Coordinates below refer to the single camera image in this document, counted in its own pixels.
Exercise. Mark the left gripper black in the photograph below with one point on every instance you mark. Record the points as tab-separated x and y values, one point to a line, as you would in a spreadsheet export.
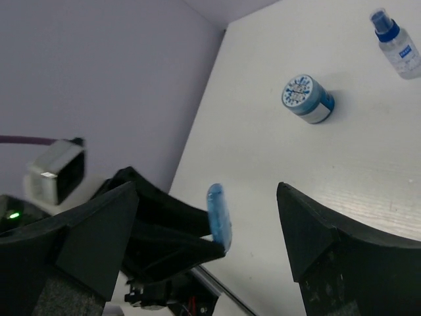
162	267

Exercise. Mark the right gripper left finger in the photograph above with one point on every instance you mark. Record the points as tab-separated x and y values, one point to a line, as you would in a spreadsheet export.
68	264

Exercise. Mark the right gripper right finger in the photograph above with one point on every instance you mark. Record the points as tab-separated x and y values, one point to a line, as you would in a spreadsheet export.
344	267

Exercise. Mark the blue lead case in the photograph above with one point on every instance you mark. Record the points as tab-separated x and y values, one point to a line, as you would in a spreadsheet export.
219	217

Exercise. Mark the blue round jar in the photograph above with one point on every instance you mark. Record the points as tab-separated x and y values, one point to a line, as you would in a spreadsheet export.
307	99

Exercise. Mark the small clear spray bottle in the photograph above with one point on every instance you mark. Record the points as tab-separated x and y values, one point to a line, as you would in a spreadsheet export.
396	44

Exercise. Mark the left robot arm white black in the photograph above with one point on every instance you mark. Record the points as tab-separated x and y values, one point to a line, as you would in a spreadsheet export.
19	214

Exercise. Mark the aluminium frame rail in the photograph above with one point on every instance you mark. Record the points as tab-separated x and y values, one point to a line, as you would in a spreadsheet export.
223	301

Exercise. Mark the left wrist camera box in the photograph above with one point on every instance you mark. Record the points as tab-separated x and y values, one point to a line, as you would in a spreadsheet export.
57	172

